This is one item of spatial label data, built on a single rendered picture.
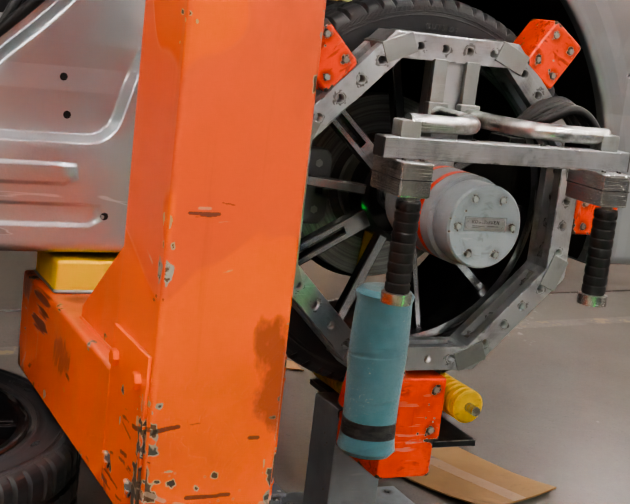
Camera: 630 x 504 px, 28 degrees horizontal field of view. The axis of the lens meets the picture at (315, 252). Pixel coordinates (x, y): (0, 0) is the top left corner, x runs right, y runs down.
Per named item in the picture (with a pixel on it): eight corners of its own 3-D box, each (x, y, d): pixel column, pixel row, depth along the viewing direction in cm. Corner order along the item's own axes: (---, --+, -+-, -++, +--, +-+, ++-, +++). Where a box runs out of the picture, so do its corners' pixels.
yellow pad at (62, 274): (117, 273, 204) (120, 243, 204) (142, 294, 192) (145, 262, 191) (33, 271, 199) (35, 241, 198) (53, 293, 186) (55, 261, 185)
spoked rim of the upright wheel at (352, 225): (495, 63, 235) (250, 7, 212) (568, 75, 214) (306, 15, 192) (436, 321, 242) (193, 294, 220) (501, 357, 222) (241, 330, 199)
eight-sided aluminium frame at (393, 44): (530, 358, 222) (578, 49, 212) (552, 369, 216) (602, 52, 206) (245, 362, 199) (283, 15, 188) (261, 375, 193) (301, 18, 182)
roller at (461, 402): (405, 373, 237) (409, 344, 236) (488, 427, 211) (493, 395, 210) (378, 374, 235) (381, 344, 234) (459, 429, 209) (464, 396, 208)
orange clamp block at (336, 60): (338, 59, 195) (306, 13, 191) (361, 63, 188) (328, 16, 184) (306, 88, 194) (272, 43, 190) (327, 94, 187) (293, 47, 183)
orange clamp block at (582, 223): (545, 225, 218) (587, 227, 222) (572, 235, 211) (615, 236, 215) (551, 186, 217) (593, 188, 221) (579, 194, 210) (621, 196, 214)
